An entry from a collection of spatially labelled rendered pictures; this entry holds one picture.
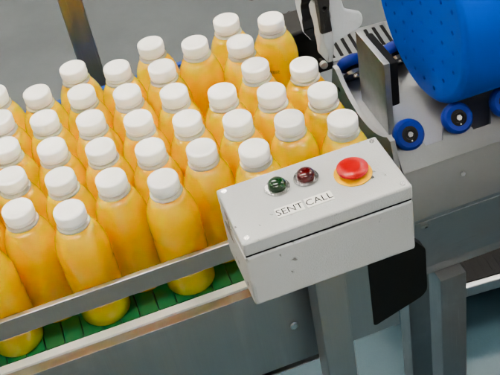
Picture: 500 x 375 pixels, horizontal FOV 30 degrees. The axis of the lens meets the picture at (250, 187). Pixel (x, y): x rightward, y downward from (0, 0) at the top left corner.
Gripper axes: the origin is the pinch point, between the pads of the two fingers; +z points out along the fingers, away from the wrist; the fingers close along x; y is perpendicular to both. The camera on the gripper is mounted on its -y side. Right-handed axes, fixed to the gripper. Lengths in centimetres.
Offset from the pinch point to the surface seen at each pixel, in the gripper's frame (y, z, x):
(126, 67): -22.5, 6.3, 18.5
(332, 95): 0.7, 6.7, -2.6
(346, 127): -0.4, 6.7, -9.6
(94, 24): -17, 115, 228
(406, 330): 15, 82, 15
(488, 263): 46, 100, 38
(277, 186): -12.4, 3.6, -19.2
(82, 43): -27, 15, 43
